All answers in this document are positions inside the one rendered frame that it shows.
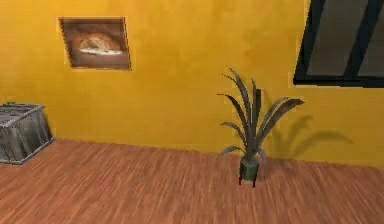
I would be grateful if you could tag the green potted house plant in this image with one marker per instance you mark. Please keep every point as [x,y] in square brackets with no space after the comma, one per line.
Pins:
[250,133]

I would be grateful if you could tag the grey slatted cabinet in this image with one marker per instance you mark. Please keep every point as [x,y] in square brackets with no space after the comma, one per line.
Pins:
[20,133]

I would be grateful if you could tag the black framed window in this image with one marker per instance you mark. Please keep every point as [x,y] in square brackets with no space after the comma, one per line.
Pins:
[340,43]

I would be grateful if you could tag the brown framed wall picture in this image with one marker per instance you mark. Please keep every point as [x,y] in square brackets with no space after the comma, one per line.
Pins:
[96,43]

